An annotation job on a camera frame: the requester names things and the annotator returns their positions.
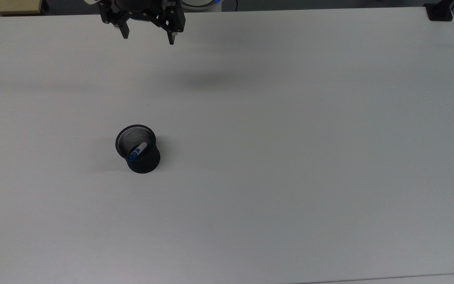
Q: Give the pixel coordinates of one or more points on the light wooden table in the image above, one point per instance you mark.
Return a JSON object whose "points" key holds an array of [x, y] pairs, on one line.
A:
{"points": [[6, 5]]}

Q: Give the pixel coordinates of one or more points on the black mesh pen cup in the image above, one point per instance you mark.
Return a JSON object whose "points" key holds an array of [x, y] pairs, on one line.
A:
{"points": [[145, 163]]}

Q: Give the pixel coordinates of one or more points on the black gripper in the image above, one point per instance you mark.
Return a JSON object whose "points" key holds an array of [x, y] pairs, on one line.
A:
{"points": [[138, 7]]}

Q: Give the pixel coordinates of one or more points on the blue and white marker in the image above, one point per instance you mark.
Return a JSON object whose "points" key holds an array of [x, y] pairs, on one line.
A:
{"points": [[135, 152]]}

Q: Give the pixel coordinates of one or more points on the black table clamp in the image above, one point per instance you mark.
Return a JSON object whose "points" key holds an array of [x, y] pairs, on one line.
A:
{"points": [[440, 12]]}

